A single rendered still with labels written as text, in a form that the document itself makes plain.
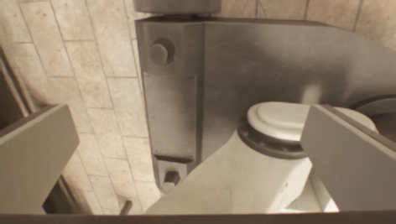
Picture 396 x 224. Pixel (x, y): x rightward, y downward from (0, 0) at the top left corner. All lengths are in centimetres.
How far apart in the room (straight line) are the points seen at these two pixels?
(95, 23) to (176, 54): 38
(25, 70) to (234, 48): 80
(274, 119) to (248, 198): 14
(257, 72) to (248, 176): 24
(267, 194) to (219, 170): 7
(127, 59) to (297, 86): 51
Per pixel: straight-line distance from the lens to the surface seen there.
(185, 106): 49
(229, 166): 32
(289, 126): 35
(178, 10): 43
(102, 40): 75
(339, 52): 49
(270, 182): 31
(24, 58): 99
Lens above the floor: 61
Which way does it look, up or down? 59 degrees down
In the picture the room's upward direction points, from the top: 159 degrees counter-clockwise
